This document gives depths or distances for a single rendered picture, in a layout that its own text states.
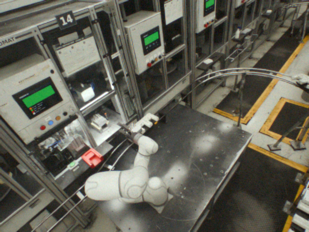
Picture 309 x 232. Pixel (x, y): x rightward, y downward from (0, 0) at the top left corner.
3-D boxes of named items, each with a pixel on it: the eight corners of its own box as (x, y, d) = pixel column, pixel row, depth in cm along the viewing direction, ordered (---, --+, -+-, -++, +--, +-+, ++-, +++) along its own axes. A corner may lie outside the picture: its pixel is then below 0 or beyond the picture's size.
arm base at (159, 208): (176, 193, 171) (176, 190, 168) (160, 214, 160) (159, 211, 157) (160, 181, 182) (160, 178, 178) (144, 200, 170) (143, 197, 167)
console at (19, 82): (28, 146, 139) (-20, 92, 108) (13, 130, 155) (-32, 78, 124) (79, 112, 160) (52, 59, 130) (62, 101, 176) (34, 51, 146)
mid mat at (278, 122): (301, 149, 265) (301, 148, 264) (258, 132, 295) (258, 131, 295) (319, 108, 315) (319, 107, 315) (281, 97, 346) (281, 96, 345)
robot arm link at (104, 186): (146, 202, 164) (120, 204, 166) (145, 181, 171) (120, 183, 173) (121, 200, 95) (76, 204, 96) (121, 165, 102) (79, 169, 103)
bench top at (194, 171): (162, 275, 135) (161, 274, 132) (78, 186, 194) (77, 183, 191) (253, 136, 211) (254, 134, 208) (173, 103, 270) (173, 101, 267)
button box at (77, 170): (76, 177, 169) (70, 170, 161) (71, 172, 173) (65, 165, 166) (83, 171, 173) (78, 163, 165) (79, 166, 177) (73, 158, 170)
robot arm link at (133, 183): (147, 162, 110) (123, 165, 111) (144, 180, 93) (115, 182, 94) (150, 183, 113) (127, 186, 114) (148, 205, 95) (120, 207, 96)
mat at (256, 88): (246, 125, 308) (246, 124, 307) (212, 112, 341) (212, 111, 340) (329, 10, 604) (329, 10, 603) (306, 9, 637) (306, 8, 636)
